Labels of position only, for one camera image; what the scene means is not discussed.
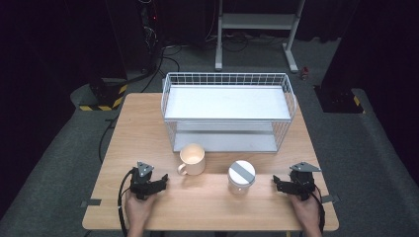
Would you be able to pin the grey tape piece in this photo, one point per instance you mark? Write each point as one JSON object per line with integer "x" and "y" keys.
{"x": 91, "y": 202}
{"x": 329, "y": 198}

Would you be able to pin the black yellow striped base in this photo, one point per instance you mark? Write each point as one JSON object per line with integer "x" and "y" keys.
{"x": 342, "y": 100}
{"x": 105, "y": 97}

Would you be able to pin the white metal stand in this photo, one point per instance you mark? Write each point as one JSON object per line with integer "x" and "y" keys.
{"x": 258, "y": 21}

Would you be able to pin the glass jar with white lid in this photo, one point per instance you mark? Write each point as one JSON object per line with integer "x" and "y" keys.
{"x": 241, "y": 177}

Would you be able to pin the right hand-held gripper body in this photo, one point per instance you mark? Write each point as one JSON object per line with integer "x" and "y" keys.
{"x": 302, "y": 184}

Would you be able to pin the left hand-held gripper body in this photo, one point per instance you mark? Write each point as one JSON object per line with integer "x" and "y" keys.
{"x": 141, "y": 184}

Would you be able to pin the small red object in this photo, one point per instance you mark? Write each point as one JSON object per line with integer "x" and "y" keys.
{"x": 304, "y": 73}

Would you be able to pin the person's right hand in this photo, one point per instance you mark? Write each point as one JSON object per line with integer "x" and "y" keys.
{"x": 306, "y": 210}

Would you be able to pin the cream ceramic mug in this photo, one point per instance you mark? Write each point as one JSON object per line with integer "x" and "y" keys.
{"x": 192, "y": 159}

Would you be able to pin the dark equipment tower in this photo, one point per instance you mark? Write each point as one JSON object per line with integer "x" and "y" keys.
{"x": 150, "y": 36}

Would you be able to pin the person's left hand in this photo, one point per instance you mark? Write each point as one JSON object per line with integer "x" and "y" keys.
{"x": 138, "y": 209}

